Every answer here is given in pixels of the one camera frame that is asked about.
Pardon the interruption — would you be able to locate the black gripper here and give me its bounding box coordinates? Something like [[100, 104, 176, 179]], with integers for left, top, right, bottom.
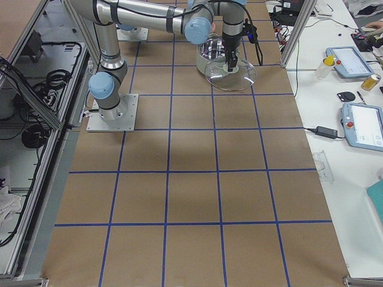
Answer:
[[222, 33, 241, 71]]

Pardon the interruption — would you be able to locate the white electric cooking pot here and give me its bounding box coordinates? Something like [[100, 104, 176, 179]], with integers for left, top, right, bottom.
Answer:
[[196, 33, 239, 78]]

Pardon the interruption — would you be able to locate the person hand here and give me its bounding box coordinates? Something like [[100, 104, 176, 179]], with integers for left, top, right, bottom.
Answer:
[[361, 20, 383, 37]]

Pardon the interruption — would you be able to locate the white mug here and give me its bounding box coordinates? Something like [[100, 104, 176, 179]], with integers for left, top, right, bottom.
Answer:
[[315, 59, 335, 79]]

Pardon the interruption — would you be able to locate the far teach pendant tablet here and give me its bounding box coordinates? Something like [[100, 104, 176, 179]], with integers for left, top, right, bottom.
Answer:
[[326, 46, 373, 78]]

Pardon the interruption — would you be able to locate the teach pendant tablet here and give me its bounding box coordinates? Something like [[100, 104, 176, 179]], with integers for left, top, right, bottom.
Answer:
[[326, 46, 373, 78], [341, 102, 382, 152]]

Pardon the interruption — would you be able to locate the black round disc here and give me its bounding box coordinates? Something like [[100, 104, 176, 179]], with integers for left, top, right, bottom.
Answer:
[[337, 91, 356, 102]]

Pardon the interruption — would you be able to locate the small black power brick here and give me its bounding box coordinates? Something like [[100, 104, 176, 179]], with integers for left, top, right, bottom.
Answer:
[[315, 126, 338, 139]]

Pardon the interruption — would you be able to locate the yellow drink can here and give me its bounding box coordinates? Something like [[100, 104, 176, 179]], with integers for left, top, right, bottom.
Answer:
[[361, 74, 381, 91]]

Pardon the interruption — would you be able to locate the clear plastic holder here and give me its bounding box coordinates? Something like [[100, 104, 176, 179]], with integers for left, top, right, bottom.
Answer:
[[312, 151, 334, 183]]

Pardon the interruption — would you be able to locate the near teach pendant tablet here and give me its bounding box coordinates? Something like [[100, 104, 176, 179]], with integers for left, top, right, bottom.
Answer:
[[341, 102, 382, 152]]

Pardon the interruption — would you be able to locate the teal box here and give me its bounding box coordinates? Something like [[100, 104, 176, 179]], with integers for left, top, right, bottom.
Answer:
[[366, 180, 383, 219]]

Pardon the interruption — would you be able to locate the white crumpled cloth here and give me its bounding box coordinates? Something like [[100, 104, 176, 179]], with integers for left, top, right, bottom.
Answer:
[[0, 166, 22, 231]]

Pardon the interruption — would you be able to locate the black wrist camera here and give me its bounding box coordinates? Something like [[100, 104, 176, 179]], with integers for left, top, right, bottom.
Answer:
[[242, 19, 258, 44]]

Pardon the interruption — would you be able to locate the aluminium frame post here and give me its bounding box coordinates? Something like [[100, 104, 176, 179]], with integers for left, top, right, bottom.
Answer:
[[280, 0, 317, 68]]

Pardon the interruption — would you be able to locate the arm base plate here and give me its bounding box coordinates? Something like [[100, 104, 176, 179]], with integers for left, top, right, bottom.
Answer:
[[117, 28, 148, 42], [86, 94, 139, 132]]

